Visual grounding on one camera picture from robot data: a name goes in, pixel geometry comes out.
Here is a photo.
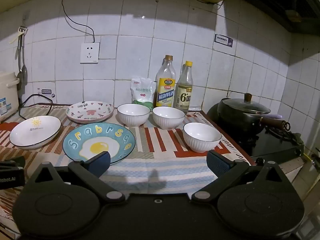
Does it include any dark blue wall sticker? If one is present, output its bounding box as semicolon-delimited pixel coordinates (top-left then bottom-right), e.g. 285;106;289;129
214;34;233;48

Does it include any glass wok lid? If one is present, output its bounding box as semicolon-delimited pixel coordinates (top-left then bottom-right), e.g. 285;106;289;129
220;93;271;114

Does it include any striped patchwork table cloth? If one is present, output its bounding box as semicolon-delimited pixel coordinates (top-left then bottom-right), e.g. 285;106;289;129
0;104;252;239

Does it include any black wok wooden handle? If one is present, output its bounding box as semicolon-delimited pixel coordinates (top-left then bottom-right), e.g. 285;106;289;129
217;101;291;134

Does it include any white rice cooker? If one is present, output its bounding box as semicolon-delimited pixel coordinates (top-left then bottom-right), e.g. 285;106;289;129
0;71;20;123

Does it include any hanging metal spatula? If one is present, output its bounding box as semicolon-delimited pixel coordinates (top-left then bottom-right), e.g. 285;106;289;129
16;34;28;95

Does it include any white ribbed bowl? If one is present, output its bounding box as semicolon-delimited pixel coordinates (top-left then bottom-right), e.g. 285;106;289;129
183;122;222;153
152;106;186;130
117;103;150;127

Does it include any thin black wall cable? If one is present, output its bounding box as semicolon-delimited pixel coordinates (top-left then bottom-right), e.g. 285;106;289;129
62;0;224;43

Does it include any clear vinegar bottle yellow cap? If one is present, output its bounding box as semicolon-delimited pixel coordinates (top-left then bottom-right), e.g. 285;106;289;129
176;61;194;113

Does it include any yellow label cooking wine bottle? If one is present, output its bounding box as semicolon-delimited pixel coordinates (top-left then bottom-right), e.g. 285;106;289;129
155;55;176;108

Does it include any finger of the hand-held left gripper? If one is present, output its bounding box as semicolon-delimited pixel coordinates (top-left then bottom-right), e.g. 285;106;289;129
0;156;26;171

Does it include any black gas stove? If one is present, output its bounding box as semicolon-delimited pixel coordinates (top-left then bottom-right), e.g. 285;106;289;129
206;104;305;158

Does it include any white wall socket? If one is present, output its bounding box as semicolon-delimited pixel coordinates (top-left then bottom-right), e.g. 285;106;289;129
80;42;100;64

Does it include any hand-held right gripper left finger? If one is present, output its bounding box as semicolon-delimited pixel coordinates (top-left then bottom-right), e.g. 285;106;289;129
30;151;125;203

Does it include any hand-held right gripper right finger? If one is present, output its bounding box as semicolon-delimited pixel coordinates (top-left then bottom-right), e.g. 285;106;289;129
191;150;291;203

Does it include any blue fried egg plate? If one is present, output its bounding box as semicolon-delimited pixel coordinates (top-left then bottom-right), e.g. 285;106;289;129
62;122;136;165

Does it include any white sun print plate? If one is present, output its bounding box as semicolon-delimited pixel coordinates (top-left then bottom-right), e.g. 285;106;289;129
9;115;62;150

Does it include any white green salt bag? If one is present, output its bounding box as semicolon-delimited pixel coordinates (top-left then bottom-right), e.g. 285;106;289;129
131;77;154;110

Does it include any black power cord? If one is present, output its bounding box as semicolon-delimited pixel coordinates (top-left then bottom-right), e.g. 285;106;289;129
19;94;54;120

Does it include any pink strawberry print plate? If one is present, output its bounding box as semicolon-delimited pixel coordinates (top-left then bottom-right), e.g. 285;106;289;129
66;101;115;124

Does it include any white hanging peeler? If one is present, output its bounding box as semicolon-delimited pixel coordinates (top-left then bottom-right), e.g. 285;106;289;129
10;26;28;44

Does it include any dark range hood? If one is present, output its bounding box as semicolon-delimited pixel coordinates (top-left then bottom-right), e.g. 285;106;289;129
237;0;320;33

